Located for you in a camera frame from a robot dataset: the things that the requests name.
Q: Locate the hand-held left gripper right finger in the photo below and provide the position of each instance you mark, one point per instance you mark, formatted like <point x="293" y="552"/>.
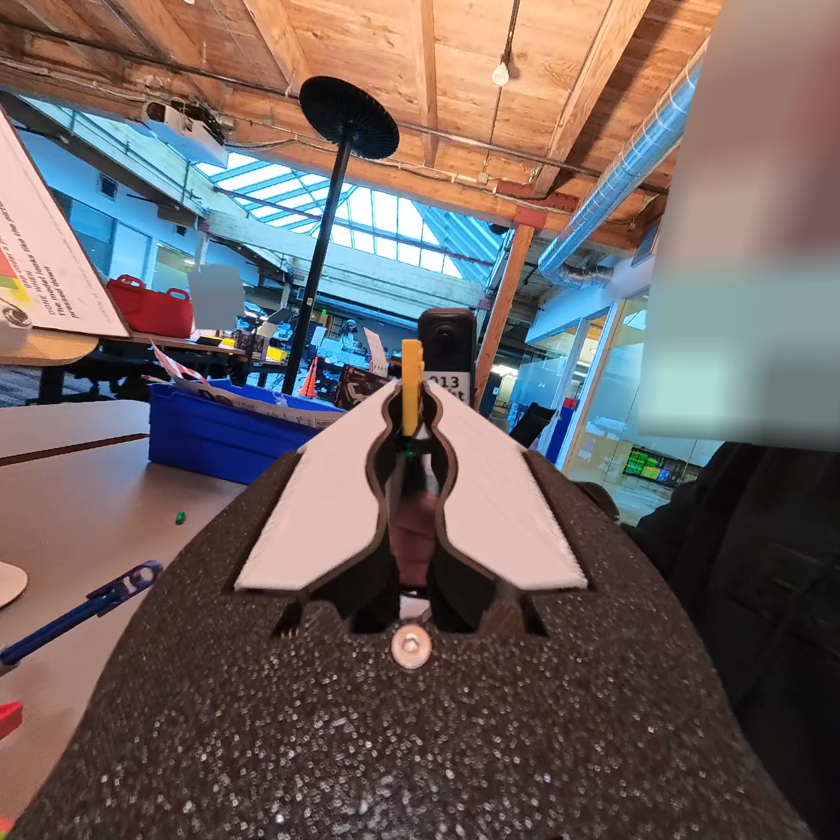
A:
<point x="512" y="518"/>

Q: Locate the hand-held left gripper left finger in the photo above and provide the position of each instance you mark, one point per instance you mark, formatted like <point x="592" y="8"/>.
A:
<point x="321" y="518"/>

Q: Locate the orange fan connector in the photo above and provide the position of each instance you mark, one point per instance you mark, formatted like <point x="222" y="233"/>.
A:
<point x="412" y="387"/>

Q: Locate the colourful construction toy plane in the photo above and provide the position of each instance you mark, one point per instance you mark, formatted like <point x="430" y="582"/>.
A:
<point x="65" y="613"/>

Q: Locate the person's right hand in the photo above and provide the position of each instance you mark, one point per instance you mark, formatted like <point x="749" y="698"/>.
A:
<point x="413" y="538"/>

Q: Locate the black office chair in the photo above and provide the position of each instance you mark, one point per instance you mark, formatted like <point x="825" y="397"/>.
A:
<point x="531" y="423"/>

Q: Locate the black toy box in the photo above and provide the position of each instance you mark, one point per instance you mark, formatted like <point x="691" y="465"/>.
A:
<point x="358" y="387"/>

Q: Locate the clear plastic bag red header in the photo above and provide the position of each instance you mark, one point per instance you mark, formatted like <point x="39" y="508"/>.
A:
<point x="262" y="403"/>

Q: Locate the blue plastic bin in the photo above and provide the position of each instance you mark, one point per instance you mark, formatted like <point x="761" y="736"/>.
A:
<point x="216" y="433"/>

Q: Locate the orange traffic cone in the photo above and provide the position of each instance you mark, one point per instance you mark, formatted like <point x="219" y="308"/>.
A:
<point x="308" y="380"/>

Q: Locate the black pole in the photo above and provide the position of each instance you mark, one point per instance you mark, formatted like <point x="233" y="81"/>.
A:
<point x="328" y="229"/>

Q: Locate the hanging light bulb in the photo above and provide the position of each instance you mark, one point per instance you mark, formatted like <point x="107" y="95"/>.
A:
<point x="501" y="73"/>

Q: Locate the red tote bag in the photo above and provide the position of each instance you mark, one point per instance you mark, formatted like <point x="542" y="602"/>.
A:
<point x="151" y="305"/>

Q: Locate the wooden and white book stand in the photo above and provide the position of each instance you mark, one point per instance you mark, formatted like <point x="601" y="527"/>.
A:
<point x="39" y="344"/>

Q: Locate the printed instruction sheet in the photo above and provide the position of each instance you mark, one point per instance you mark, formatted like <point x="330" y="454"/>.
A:
<point x="39" y="249"/>

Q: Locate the wooden post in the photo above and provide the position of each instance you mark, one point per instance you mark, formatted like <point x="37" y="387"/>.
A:
<point x="502" y="308"/>

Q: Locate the silver air duct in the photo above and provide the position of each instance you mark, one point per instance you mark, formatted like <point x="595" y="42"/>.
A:
<point x="610" y="190"/>

